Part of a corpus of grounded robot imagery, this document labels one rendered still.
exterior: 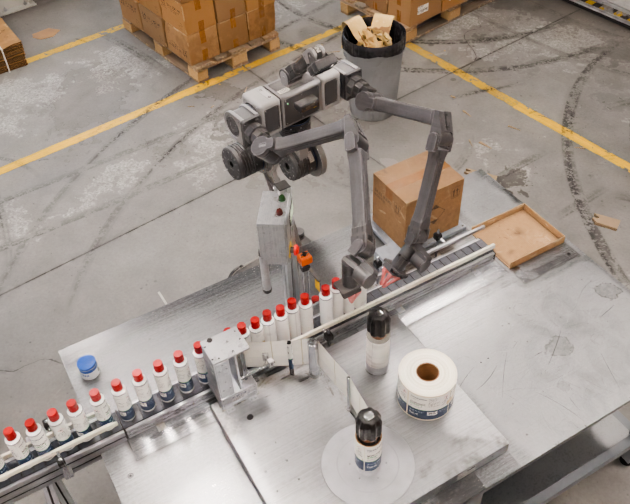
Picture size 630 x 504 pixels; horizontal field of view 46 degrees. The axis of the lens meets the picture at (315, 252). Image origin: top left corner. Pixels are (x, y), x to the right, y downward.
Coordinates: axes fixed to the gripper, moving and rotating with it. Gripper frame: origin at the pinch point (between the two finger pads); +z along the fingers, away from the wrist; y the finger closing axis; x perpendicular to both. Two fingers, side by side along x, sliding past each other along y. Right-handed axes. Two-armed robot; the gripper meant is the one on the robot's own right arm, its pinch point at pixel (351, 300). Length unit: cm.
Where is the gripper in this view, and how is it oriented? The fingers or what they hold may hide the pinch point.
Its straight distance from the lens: 254.7
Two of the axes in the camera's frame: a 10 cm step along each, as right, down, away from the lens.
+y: 8.5, -4.0, 3.5
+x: -5.3, -5.7, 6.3
